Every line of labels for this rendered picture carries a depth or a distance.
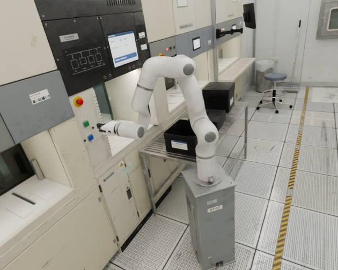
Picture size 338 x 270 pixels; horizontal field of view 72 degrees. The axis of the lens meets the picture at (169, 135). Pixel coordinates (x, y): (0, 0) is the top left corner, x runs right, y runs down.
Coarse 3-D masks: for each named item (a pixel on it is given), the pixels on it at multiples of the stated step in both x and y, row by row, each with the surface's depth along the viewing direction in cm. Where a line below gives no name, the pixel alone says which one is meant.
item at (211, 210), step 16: (192, 176) 157; (224, 176) 152; (192, 192) 143; (208, 192) 141; (224, 192) 145; (192, 208) 155; (208, 208) 147; (224, 208) 151; (192, 224) 173; (208, 224) 154; (224, 224) 158; (192, 240) 190; (208, 240) 160; (224, 240) 165; (208, 256) 168; (224, 256) 173
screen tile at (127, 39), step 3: (126, 36) 169; (129, 36) 172; (123, 39) 167; (126, 39) 169; (129, 39) 172; (132, 39) 175; (126, 42) 170; (132, 42) 175; (132, 45) 176; (126, 48) 171; (129, 48) 174; (132, 48) 176; (135, 48) 179; (126, 51) 171; (129, 51) 174
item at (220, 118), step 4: (208, 112) 223; (212, 112) 223; (216, 112) 222; (220, 112) 221; (224, 112) 222; (208, 116) 217; (212, 116) 215; (216, 116) 214; (220, 116) 213; (224, 116) 224; (212, 120) 208; (216, 120) 207; (220, 120) 212; (224, 120) 225; (216, 124) 205; (220, 124) 214; (220, 128) 214
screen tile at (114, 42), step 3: (114, 39) 160; (117, 39) 162; (111, 42) 157; (114, 42) 160; (117, 42) 162; (120, 42) 165; (111, 45) 158; (114, 45) 160; (117, 45) 163; (120, 45) 165; (120, 48) 165; (123, 48) 168; (114, 51) 161; (117, 51) 164; (120, 51) 166; (123, 51) 169; (114, 54) 161; (117, 54) 164; (120, 54) 166
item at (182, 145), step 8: (184, 120) 200; (168, 128) 189; (176, 128) 199; (184, 128) 204; (168, 136) 180; (176, 136) 177; (184, 136) 173; (192, 136) 200; (168, 144) 185; (176, 144) 180; (184, 144) 176; (192, 144) 172; (176, 152) 184; (184, 152) 180; (192, 152) 176
